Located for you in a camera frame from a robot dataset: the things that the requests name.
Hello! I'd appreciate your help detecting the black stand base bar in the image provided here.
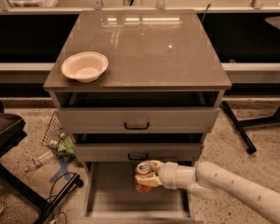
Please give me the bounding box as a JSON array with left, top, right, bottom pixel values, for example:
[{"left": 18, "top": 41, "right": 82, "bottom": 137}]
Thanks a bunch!
[{"left": 34, "top": 173, "right": 84, "bottom": 224}]

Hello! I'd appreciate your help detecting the red coke can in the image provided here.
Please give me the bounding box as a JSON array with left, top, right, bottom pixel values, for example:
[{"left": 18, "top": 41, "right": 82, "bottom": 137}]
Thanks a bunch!
[{"left": 135, "top": 161, "right": 152, "bottom": 193}]

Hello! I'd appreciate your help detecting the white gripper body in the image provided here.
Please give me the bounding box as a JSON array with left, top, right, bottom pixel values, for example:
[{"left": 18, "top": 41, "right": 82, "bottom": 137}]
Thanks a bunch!
[{"left": 158, "top": 162, "right": 196, "bottom": 190}]

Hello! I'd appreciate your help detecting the black table leg frame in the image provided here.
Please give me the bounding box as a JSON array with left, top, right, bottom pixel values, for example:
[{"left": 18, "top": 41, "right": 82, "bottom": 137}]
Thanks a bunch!
[{"left": 221, "top": 102, "right": 280, "bottom": 154}]

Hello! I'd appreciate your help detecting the wire mesh basket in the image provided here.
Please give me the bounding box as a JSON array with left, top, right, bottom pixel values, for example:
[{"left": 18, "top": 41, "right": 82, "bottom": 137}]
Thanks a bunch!
[{"left": 41, "top": 113, "right": 63, "bottom": 147}]

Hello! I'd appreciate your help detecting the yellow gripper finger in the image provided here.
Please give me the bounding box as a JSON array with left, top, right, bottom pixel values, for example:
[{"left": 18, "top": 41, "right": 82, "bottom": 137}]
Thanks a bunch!
[
  {"left": 135, "top": 175, "right": 162, "bottom": 188},
  {"left": 148, "top": 160, "right": 162, "bottom": 173}
]

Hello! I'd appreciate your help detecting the black cable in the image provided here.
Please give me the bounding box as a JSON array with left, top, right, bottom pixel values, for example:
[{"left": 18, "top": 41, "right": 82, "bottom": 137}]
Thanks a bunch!
[{"left": 45, "top": 171, "right": 79, "bottom": 224}]

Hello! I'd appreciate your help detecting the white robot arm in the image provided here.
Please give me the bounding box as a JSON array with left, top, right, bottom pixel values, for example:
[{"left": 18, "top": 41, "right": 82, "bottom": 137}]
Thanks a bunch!
[{"left": 134, "top": 161, "right": 280, "bottom": 224}]

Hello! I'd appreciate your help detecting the grey drawer cabinet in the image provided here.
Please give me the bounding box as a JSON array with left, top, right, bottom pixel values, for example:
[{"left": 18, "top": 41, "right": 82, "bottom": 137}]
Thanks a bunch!
[{"left": 43, "top": 8, "right": 233, "bottom": 224}]

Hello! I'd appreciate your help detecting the clear plastic bottle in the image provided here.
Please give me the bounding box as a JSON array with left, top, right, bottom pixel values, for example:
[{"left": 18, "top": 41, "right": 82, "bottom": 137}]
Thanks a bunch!
[{"left": 25, "top": 150, "right": 55, "bottom": 173}]

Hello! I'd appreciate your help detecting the bottom open grey drawer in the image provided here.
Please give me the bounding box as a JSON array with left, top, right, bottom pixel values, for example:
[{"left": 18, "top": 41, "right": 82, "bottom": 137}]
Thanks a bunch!
[{"left": 73, "top": 162, "right": 203, "bottom": 224}]

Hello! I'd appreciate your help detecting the blue tape cross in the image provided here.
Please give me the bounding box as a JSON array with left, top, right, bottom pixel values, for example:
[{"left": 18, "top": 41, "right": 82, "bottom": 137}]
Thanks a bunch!
[{"left": 49, "top": 156, "right": 75, "bottom": 183}]

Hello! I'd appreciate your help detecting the middle grey drawer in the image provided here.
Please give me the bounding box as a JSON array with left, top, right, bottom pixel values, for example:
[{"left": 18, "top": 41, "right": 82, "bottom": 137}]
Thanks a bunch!
[{"left": 73, "top": 143, "right": 202, "bottom": 161}]

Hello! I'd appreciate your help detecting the green chip bag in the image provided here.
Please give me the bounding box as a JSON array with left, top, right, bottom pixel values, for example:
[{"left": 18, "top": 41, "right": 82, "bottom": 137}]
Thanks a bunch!
[{"left": 49, "top": 133, "right": 75, "bottom": 157}]

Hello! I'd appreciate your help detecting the top grey drawer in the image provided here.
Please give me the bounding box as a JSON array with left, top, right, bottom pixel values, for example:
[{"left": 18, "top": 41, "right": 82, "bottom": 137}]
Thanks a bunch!
[{"left": 56, "top": 107, "right": 219, "bottom": 133}]

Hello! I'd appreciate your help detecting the white paper bowl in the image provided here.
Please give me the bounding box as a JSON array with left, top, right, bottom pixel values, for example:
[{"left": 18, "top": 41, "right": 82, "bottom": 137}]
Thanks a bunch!
[{"left": 62, "top": 51, "right": 108, "bottom": 83}]

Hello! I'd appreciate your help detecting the black chair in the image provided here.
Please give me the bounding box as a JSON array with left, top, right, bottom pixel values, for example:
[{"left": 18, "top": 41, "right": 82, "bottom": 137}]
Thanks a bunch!
[{"left": 0, "top": 98, "right": 53, "bottom": 224}]

